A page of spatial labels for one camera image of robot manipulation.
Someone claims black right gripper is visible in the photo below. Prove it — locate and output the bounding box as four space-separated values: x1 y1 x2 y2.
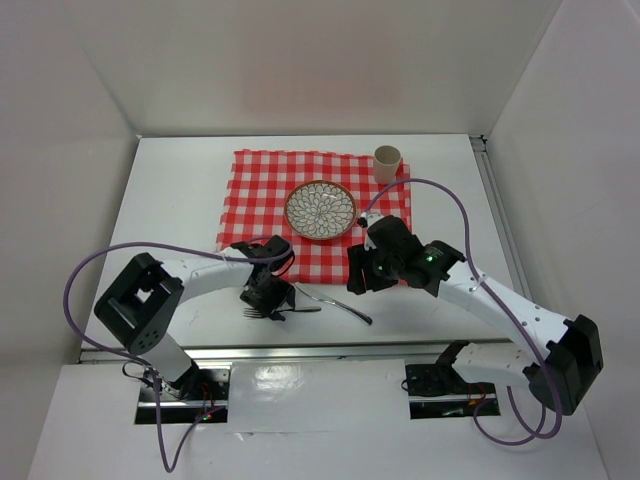
346 241 402 294

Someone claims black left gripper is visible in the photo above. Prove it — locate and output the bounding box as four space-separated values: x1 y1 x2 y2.
238 274 295 321

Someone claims floral patterned ceramic plate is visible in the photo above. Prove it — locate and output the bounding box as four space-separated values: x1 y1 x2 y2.
284 180 356 241

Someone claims red white checkered cloth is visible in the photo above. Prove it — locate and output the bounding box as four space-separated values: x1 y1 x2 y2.
216 149 383 285

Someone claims beige paper cup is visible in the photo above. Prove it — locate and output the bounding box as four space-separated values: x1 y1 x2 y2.
373 145 403 185

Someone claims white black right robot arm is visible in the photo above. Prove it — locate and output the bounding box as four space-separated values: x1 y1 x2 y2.
347 213 603 416

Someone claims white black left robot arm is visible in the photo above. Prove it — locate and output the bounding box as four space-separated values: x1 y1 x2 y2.
94 235 295 399

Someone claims silver table knife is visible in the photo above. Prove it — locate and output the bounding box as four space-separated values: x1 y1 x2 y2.
294 282 373 326

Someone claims silver fork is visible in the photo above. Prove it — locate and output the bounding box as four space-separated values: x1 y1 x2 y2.
243 306 322 321

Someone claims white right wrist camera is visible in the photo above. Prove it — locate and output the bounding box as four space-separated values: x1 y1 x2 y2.
357 212 384 251

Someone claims aluminium frame rail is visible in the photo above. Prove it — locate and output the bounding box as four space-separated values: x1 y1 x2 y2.
100 135 521 349

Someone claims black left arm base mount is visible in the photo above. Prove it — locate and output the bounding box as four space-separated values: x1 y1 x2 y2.
122 362 232 426

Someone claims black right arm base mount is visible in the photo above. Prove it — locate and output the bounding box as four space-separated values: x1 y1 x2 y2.
400 341 500 420

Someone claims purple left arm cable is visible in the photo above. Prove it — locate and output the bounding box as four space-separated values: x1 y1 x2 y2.
64 239 296 474

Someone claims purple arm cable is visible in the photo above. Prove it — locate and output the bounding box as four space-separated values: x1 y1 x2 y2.
367 178 564 446
64 239 296 474

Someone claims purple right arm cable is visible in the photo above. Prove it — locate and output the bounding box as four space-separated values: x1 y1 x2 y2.
367 178 564 446

